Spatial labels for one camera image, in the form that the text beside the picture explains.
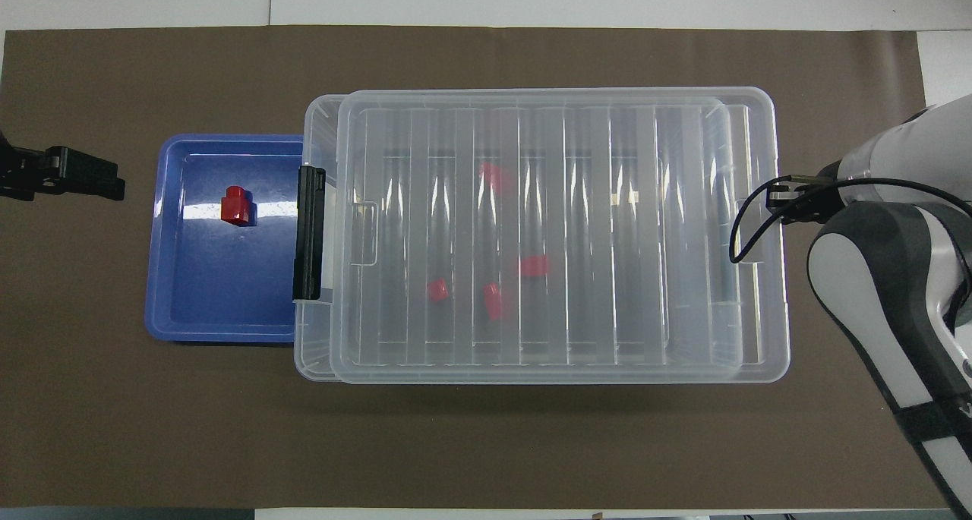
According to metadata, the clear plastic storage box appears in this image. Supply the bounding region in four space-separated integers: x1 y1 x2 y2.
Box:
295 93 743 383

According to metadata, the brown paper table mat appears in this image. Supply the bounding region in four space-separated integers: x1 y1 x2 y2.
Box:
0 25 969 509

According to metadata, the blue plastic tray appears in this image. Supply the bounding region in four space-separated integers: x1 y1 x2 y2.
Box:
144 133 308 345

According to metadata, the clear ribbed plastic lid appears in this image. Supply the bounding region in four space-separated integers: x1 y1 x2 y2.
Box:
330 87 791 385

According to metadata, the black box latch handle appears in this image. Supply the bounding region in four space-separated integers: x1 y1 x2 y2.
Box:
292 165 327 301

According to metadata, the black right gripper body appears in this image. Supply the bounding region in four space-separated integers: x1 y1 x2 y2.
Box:
782 177 844 225

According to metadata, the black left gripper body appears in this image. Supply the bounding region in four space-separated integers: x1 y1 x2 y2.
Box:
0 129 21 202

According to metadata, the tall red studded block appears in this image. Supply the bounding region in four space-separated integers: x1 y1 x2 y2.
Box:
220 186 253 226

